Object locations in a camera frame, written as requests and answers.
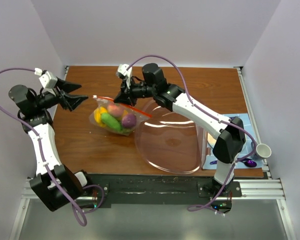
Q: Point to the purple fake onion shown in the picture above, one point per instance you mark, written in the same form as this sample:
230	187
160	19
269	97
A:
129	121

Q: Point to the clear zip top bag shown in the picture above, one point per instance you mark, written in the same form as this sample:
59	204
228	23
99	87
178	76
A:
117	118

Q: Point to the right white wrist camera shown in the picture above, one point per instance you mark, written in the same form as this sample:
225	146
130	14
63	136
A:
124	72

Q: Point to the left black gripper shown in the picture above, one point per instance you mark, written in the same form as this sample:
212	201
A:
70	102

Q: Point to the purple plastic spoon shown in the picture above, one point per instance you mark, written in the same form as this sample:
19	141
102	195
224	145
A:
247	163

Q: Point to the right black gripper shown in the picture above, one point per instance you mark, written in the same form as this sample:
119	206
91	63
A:
126	87

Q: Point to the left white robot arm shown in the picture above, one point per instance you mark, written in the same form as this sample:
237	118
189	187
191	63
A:
52	178

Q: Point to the yellow fake bell pepper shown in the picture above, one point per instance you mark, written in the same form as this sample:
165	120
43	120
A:
97	116

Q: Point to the cream floral plate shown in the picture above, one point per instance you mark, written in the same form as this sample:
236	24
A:
211	141

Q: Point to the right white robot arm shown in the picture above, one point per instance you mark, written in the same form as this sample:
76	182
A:
228	133

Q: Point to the green fake vegetable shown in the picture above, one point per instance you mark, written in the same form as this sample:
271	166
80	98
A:
113	124

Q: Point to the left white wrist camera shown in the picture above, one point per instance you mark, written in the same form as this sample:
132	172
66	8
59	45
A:
46	78

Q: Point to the clear pink plastic tray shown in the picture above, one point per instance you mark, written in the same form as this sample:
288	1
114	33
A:
170	142

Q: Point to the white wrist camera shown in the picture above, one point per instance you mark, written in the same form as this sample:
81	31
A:
46	78
124	72

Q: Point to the white blue-handled mug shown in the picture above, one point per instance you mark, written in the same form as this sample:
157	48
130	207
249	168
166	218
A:
262	151

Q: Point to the red fake tomato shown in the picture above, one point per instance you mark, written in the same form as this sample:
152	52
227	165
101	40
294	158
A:
115	110

